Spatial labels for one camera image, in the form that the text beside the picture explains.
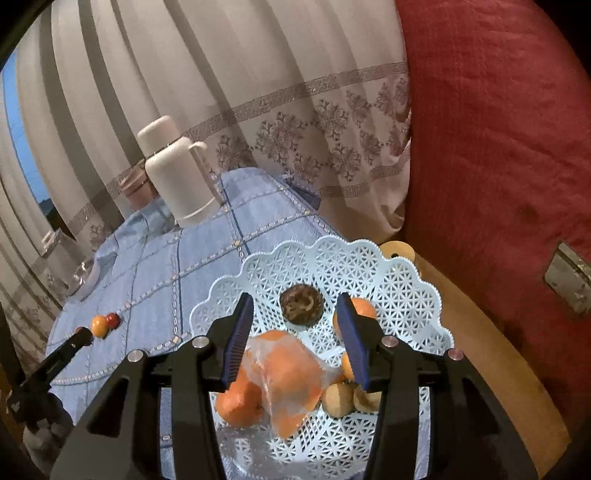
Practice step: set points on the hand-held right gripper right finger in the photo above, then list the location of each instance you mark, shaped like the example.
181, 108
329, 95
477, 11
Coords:
355, 341

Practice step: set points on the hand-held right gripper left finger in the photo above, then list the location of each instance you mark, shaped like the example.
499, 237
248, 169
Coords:
238, 341

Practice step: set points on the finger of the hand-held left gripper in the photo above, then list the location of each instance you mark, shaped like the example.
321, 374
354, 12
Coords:
69, 348

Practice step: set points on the orange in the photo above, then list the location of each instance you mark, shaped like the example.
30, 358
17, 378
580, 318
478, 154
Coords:
365, 310
99, 326
347, 367

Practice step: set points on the red tomato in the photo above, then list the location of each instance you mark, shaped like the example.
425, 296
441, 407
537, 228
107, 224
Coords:
113, 319

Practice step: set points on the yellowish round fruit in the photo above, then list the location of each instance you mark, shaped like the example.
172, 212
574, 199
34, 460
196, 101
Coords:
367, 400
337, 400

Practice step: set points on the light blue plastic basket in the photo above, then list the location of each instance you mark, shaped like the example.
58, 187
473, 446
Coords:
397, 295

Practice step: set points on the plastic bag of oranges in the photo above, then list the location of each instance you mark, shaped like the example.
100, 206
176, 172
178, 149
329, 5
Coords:
286, 383

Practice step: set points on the dark brown round fruit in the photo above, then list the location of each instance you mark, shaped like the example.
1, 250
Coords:
300, 307

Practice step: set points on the person's left hand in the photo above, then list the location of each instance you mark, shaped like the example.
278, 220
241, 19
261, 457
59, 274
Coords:
41, 445

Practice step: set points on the glass jar with lid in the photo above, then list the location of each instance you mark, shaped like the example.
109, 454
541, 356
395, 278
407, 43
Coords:
85, 277

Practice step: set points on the blue checked tablecloth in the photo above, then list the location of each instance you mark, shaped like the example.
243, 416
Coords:
175, 277

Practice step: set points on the yellow round object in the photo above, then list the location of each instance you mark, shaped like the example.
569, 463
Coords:
397, 250

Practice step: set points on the tan wooden seat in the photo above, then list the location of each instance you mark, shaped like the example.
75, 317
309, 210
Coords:
498, 360

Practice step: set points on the white thermos jug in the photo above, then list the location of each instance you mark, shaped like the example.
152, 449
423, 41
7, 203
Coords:
180, 184

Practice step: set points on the pink lidded cup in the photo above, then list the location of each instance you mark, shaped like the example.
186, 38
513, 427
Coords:
134, 189

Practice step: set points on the beige patterned curtain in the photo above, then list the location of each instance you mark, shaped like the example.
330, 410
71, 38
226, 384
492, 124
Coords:
231, 69

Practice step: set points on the metal wall socket plate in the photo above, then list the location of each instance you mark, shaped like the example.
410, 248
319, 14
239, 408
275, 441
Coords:
568, 277

